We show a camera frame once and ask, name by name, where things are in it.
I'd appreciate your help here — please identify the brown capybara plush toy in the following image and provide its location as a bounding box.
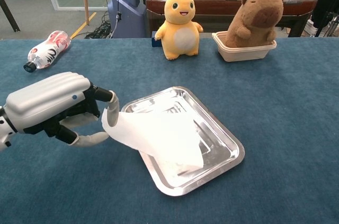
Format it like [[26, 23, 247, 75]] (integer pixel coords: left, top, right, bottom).
[[224, 0, 284, 49]]

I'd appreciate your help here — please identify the yellow plush toy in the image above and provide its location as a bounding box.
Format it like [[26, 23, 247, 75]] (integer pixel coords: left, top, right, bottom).
[[154, 0, 204, 61]]

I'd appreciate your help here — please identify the white paper sheet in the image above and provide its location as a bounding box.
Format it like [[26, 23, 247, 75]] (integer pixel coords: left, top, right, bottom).
[[102, 107, 204, 169]]

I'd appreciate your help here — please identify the person in black trousers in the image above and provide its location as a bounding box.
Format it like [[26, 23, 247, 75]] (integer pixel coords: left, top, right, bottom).
[[311, 0, 339, 37]]

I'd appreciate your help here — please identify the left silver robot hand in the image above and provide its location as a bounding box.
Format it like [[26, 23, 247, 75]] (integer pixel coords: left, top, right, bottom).
[[4, 72, 120, 147]]

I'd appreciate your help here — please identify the beige plastic container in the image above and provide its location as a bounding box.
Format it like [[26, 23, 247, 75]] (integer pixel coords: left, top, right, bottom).
[[211, 31, 278, 62]]

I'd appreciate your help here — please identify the dark table leg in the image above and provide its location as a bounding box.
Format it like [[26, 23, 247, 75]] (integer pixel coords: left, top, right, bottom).
[[0, 0, 21, 33]]

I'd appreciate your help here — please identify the silver metal tray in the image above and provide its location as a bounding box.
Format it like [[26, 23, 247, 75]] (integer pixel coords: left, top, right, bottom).
[[119, 85, 246, 197]]

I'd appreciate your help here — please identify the blue grey machine base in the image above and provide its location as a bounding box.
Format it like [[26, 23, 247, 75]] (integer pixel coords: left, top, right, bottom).
[[107, 0, 148, 39]]

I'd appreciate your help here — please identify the plastic bottle red white label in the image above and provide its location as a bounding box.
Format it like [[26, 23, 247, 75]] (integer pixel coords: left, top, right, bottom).
[[23, 30, 72, 73]]

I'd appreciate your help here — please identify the brown mahjong table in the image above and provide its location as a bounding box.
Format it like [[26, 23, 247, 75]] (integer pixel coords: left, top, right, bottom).
[[145, 0, 318, 38]]

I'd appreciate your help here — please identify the black cable bundle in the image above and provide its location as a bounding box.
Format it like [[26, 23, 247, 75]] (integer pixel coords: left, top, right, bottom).
[[84, 12, 117, 39]]

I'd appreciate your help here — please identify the blue felt table cloth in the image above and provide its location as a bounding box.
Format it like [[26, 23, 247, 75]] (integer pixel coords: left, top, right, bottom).
[[0, 37, 339, 224]]

